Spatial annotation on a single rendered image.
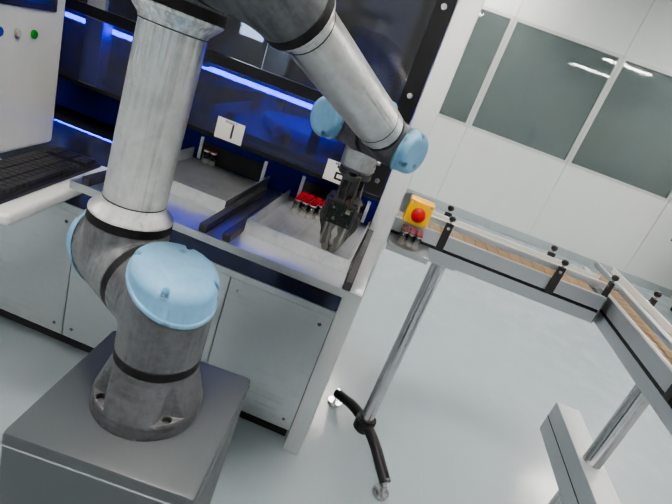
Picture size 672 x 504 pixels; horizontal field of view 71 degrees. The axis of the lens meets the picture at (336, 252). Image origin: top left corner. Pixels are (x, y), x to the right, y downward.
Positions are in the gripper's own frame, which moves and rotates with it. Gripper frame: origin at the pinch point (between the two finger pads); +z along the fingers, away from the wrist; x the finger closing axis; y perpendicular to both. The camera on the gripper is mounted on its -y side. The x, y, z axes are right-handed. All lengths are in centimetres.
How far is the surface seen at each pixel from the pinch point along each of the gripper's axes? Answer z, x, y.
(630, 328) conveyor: -1, 82, -25
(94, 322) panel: 72, -72, -30
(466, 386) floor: 92, 84, -119
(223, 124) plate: -11, -43, -30
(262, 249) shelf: 3.7, -13.5, 5.9
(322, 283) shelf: 4.1, 2.1, 9.5
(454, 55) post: -49, 11, -31
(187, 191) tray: 1.5, -37.9, -4.5
